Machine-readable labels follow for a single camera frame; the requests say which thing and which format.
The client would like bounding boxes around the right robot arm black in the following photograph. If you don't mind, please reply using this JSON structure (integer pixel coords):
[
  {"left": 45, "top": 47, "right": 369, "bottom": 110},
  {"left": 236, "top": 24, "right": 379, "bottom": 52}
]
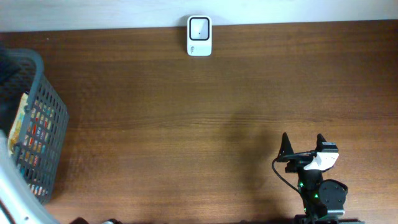
[{"left": 271, "top": 133, "right": 362, "bottom": 224}]

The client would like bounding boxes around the grey plastic mesh basket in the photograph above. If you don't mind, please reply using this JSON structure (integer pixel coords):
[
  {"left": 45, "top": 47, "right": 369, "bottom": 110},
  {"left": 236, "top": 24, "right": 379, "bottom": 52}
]
[{"left": 1, "top": 49, "right": 69, "bottom": 204}]

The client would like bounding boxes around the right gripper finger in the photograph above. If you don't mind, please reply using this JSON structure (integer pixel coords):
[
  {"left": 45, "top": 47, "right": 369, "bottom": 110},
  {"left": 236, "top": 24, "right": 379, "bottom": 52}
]
[
  {"left": 315, "top": 133, "right": 326, "bottom": 151},
  {"left": 278, "top": 133, "right": 294, "bottom": 158}
]

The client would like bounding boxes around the white barcode scanner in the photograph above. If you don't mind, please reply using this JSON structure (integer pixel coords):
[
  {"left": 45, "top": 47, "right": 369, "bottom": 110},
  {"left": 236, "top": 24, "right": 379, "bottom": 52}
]
[{"left": 187, "top": 15, "right": 212, "bottom": 57}]

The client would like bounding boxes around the cream snack bag blue label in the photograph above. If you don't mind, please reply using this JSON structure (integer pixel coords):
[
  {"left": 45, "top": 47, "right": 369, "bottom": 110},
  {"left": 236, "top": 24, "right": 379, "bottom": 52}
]
[{"left": 7, "top": 93, "right": 29, "bottom": 156}]

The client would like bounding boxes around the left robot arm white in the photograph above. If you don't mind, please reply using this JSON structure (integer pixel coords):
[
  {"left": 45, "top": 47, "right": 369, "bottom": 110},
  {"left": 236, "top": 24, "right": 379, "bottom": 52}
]
[{"left": 1, "top": 132, "right": 58, "bottom": 224}]

